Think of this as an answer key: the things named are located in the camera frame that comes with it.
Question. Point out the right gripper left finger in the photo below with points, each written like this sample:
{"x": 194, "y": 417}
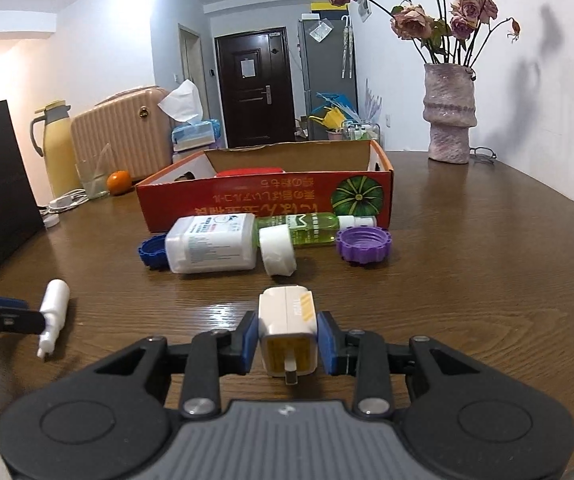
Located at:
{"x": 211, "y": 356}

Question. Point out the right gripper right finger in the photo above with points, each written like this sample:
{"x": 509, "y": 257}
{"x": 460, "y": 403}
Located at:
{"x": 363, "y": 356}

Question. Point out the small white spray bottle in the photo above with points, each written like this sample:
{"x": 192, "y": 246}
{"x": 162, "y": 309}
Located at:
{"x": 54, "y": 310}

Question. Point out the white power adapter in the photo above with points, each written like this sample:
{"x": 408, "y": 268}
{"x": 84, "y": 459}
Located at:
{"x": 288, "y": 332}

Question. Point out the purple plastic lid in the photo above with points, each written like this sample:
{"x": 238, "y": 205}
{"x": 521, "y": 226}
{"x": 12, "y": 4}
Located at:
{"x": 364, "y": 244}

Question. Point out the white rectangular plastic bottle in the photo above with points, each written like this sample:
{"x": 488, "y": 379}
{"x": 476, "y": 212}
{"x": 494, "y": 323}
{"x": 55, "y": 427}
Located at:
{"x": 212, "y": 243}

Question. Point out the blue plastic lid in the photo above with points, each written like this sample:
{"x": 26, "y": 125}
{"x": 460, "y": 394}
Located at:
{"x": 152, "y": 253}

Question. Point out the green liquid bottle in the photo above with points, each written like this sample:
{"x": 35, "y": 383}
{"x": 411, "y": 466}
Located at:
{"x": 319, "y": 228}

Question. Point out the red white lint brush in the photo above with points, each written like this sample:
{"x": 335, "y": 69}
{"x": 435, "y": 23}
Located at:
{"x": 249, "y": 172}

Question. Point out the small white cap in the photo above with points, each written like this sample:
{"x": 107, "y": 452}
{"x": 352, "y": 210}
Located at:
{"x": 51, "y": 220}

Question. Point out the yellow thermos jug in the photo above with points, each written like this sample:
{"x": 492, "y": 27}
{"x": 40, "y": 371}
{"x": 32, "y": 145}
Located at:
{"x": 50, "y": 135}

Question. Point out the clear drinking glass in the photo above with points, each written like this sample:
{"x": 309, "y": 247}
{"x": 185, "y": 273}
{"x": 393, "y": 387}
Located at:
{"x": 94, "y": 172}

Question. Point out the red cardboard box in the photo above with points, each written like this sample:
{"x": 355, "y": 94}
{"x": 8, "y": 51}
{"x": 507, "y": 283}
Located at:
{"x": 350, "y": 178}

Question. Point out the orange fruit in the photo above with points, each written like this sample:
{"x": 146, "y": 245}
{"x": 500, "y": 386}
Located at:
{"x": 119, "y": 182}

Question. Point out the pink ribbed suitcase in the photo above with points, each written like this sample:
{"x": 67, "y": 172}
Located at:
{"x": 134, "y": 128}

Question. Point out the yellow watering can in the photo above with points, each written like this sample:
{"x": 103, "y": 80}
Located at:
{"x": 332, "y": 120}

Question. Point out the blue tissue pack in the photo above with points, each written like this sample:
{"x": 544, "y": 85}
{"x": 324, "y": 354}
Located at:
{"x": 192, "y": 128}

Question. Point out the pink ceramic vase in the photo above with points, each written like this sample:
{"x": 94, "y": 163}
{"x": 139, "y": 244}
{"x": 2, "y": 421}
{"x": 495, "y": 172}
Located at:
{"x": 450, "y": 110}

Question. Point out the dark entrance door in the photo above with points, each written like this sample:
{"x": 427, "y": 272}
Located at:
{"x": 255, "y": 88}

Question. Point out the grey refrigerator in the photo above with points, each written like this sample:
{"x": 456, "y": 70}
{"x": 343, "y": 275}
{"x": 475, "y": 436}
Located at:
{"x": 321, "y": 54}

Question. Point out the white charger with cable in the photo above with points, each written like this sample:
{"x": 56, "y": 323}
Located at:
{"x": 68, "y": 201}

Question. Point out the wire storage rack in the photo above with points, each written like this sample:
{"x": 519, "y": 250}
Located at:
{"x": 355, "y": 131}

